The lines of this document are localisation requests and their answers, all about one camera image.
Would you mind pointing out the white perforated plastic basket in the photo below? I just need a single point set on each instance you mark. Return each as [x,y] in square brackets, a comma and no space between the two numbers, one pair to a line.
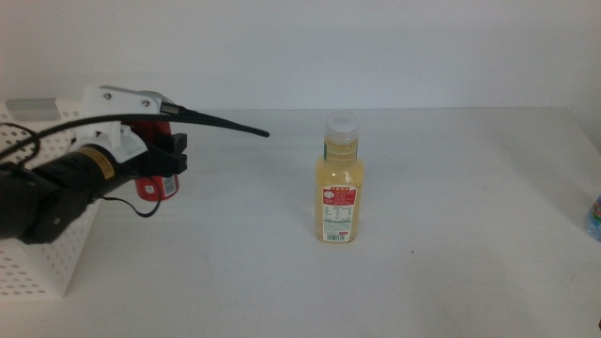
[28,277]

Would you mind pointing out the clear water bottle blue cap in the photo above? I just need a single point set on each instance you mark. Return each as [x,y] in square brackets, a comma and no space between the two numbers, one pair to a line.
[595,223]

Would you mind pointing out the yellow juice bottle white cap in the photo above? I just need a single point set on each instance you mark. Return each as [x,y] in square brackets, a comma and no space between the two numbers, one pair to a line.
[338,178]

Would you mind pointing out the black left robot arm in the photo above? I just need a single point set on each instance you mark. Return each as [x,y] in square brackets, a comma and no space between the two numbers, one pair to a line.
[42,202]

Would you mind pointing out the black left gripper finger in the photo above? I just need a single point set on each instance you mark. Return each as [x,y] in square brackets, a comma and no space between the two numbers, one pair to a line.
[171,163]
[176,142]

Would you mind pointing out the red soda can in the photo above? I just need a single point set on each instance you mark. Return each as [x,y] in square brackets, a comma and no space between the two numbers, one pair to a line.
[146,196]

